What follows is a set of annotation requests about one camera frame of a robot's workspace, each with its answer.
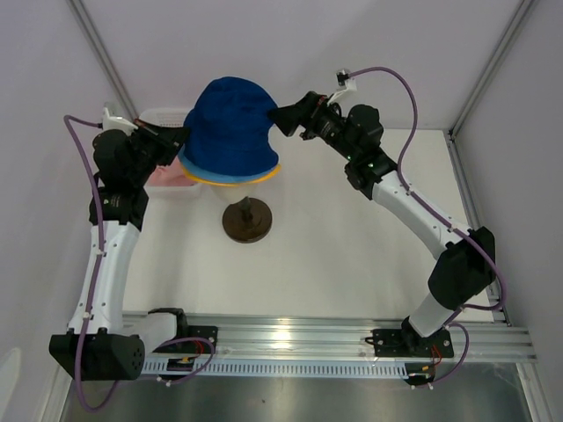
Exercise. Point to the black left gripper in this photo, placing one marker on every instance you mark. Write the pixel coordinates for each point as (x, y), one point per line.
(169, 149)

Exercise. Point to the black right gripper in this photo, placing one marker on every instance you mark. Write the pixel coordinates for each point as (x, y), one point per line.
(305, 113)

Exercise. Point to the pink hat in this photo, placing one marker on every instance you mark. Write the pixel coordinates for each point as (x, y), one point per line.
(171, 175)

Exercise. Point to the light blue bucket hat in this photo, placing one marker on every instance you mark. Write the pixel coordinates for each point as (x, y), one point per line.
(188, 164)

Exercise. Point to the dark blue bucket hat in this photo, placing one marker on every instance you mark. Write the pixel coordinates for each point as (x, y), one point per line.
(229, 131)

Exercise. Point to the yellow bucket hat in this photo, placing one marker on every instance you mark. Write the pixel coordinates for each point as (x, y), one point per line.
(210, 178)

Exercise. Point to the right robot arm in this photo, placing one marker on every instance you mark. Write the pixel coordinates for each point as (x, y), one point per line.
(464, 257)

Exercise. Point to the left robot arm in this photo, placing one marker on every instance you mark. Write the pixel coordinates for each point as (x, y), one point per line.
(96, 345)

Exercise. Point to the white plastic basket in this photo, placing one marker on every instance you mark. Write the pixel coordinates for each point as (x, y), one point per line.
(169, 117)

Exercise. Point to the beige mannequin head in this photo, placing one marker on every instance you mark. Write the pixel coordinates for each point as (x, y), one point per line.
(235, 194)

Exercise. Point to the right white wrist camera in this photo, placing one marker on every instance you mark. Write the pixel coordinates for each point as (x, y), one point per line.
(346, 86)

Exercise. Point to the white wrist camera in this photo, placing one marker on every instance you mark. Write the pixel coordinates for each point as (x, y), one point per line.
(346, 86)
(112, 121)

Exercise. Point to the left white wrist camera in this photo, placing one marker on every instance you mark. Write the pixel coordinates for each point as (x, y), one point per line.
(112, 121)

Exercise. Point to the aluminium frame post left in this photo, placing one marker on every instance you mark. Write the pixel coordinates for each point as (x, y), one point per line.
(98, 47)

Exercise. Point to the aluminium frame post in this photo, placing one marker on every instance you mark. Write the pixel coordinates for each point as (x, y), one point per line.
(98, 47)
(499, 54)

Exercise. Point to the aluminium side rail right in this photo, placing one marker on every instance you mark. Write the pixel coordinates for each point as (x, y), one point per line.
(497, 292)

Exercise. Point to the white slotted cable duct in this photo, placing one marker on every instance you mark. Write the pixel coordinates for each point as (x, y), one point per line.
(363, 369)

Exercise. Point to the aluminium frame post right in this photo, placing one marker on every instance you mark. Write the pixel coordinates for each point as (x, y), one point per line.
(499, 54)

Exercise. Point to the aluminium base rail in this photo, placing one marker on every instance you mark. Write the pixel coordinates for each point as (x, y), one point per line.
(311, 338)

